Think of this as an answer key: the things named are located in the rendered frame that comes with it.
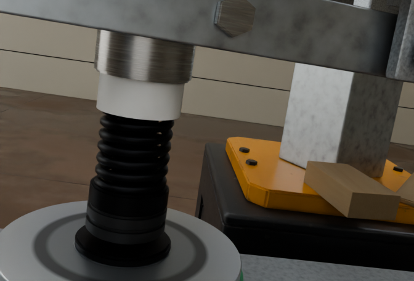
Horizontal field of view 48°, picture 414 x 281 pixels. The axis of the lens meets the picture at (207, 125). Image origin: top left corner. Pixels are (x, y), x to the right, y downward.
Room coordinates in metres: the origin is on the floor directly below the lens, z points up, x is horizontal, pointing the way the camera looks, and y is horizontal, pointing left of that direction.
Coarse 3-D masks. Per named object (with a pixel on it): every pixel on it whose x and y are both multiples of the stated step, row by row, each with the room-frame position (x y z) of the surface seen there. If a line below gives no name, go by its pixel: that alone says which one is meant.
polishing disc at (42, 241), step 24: (24, 216) 0.41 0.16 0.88; (48, 216) 0.42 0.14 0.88; (72, 216) 0.43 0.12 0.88; (168, 216) 0.47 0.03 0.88; (192, 216) 0.47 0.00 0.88; (0, 240) 0.36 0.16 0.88; (24, 240) 0.37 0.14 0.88; (48, 240) 0.37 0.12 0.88; (72, 240) 0.38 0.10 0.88; (192, 240) 0.42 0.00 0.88; (216, 240) 0.42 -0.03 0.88; (0, 264) 0.33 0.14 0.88; (24, 264) 0.33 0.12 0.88; (48, 264) 0.34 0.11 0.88; (72, 264) 0.34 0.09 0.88; (96, 264) 0.35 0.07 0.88; (168, 264) 0.36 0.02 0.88; (192, 264) 0.37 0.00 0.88; (216, 264) 0.38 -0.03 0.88; (240, 264) 0.38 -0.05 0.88
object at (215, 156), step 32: (224, 160) 1.25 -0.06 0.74; (224, 192) 0.98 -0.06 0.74; (224, 224) 0.86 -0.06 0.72; (256, 224) 0.86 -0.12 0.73; (288, 224) 0.86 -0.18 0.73; (320, 224) 0.87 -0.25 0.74; (352, 224) 0.89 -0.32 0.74; (384, 224) 0.92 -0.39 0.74; (288, 256) 0.86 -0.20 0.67; (320, 256) 0.87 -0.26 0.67; (352, 256) 0.87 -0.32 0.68; (384, 256) 0.88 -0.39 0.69
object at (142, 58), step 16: (112, 32) 0.35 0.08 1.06; (96, 48) 0.37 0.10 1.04; (112, 48) 0.35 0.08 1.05; (128, 48) 0.35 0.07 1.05; (144, 48) 0.35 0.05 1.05; (160, 48) 0.35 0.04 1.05; (176, 48) 0.36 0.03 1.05; (192, 48) 0.38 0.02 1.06; (96, 64) 0.37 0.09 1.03; (112, 64) 0.35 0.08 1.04; (128, 64) 0.35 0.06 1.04; (144, 64) 0.35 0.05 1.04; (160, 64) 0.35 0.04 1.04; (176, 64) 0.36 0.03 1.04; (192, 64) 0.38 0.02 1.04; (144, 80) 0.35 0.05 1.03; (160, 80) 0.35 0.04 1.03; (176, 80) 0.36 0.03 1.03
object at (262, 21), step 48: (0, 0) 0.30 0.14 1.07; (48, 0) 0.31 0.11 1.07; (96, 0) 0.32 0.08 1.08; (144, 0) 0.33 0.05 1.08; (192, 0) 0.33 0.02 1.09; (240, 0) 0.33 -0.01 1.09; (288, 0) 0.36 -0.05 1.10; (240, 48) 0.35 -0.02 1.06; (288, 48) 0.36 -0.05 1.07; (336, 48) 0.37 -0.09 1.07; (384, 48) 0.38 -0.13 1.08
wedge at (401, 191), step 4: (412, 176) 1.06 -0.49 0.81; (408, 180) 1.04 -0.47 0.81; (412, 180) 1.04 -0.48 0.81; (404, 184) 1.02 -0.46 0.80; (408, 184) 1.02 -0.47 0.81; (412, 184) 1.02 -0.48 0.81; (400, 188) 1.00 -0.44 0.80; (404, 188) 1.00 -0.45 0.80; (408, 188) 1.00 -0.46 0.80; (412, 188) 1.00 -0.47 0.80; (396, 192) 0.98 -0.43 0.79; (400, 192) 0.98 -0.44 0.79; (404, 192) 0.98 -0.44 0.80; (408, 192) 0.98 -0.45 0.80; (412, 192) 0.98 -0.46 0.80; (400, 196) 0.97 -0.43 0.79; (404, 196) 0.97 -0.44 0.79; (408, 196) 0.97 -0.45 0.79; (412, 196) 0.97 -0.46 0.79; (400, 200) 0.96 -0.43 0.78; (404, 200) 0.95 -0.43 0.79; (408, 200) 0.95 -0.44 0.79; (412, 200) 0.95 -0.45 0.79; (408, 204) 0.95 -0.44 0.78; (412, 204) 0.94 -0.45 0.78
